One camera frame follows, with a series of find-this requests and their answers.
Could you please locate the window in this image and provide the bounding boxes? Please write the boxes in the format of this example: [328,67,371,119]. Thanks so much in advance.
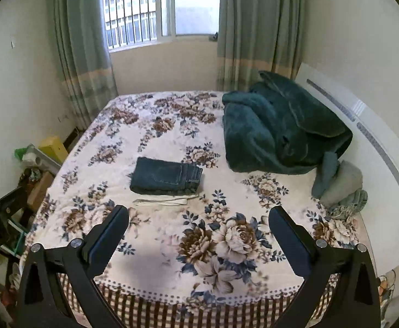
[101,0,221,52]

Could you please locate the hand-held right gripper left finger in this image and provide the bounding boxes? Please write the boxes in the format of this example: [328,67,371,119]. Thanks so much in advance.
[16,204,129,328]

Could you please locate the brown cardboard box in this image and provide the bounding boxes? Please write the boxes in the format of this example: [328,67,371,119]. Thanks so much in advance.
[26,171,55,210]

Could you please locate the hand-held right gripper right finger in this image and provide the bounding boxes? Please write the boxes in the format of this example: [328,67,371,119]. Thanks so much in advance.
[269,206,382,328]

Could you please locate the grey cloth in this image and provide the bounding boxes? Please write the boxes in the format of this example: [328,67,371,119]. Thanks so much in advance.
[321,160,363,208]

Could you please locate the yellow box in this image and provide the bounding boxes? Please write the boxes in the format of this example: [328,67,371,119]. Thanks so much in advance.
[38,136,69,163]

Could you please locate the green plastic bag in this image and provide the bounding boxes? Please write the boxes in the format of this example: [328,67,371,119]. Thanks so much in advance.
[14,147,36,162]

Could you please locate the floral printed blanket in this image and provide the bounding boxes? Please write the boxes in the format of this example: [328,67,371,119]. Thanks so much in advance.
[20,90,368,328]

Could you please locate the green plastic crate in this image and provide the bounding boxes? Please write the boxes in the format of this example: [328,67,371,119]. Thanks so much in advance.
[0,219,30,257]

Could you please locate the blue jeans pants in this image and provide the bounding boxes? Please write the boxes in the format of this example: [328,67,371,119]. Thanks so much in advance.
[130,157,203,195]

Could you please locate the white folded cloth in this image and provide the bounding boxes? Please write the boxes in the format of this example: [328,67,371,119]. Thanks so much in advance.
[132,194,200,207]

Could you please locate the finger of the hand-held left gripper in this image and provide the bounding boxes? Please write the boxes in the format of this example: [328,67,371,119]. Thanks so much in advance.
[0,187,28,228]

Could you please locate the teal blue cloth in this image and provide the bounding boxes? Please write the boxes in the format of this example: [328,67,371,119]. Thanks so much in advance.
[311,151,341,199]

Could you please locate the white bed headboard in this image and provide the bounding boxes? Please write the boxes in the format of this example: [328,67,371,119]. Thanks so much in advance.
[293,63,399,216]

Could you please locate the dark green fleece blanket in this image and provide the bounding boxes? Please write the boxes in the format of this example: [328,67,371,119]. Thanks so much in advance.
[222,71,353,175]

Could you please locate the grey plastic pipe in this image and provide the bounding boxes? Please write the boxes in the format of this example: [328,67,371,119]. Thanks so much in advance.
[22,144,62,175]

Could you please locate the grey-green striped curtain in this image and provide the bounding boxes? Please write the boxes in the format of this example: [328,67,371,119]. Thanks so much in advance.
[216,0,307,93]
[49,0,120,131]

